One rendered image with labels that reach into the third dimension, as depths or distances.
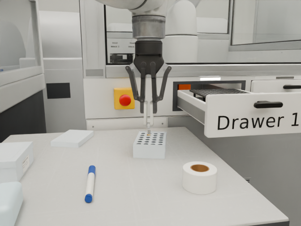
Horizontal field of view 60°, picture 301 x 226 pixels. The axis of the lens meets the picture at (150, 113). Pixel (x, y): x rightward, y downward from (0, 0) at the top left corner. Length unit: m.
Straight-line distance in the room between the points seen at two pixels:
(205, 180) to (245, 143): 0.64
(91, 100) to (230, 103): 0.50
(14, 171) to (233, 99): 0.53
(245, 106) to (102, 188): 0.40
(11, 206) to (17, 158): 0.17
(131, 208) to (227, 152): 0.70
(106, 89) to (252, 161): 0.68
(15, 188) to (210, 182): 0.35
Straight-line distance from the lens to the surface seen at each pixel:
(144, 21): 0.70
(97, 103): 0.96
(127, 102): 0.88
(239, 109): 0.70
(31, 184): 0.62
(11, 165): 0.62
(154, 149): 0.69
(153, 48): 0.70
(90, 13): 0.95
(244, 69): 1.09
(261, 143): 1.19
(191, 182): 0.53
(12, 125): 1.36
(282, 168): 1.29
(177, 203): 0.51
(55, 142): 0.82
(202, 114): 0.75
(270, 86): 1.13
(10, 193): 0.50
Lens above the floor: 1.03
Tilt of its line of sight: 13 degrees down
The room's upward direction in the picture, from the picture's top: straight up
